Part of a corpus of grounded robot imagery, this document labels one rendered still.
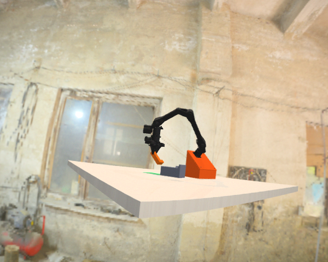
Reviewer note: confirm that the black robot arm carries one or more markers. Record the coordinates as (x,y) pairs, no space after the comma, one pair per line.
(156,127)

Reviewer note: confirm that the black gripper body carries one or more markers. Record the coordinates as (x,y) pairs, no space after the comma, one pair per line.
(155,140)

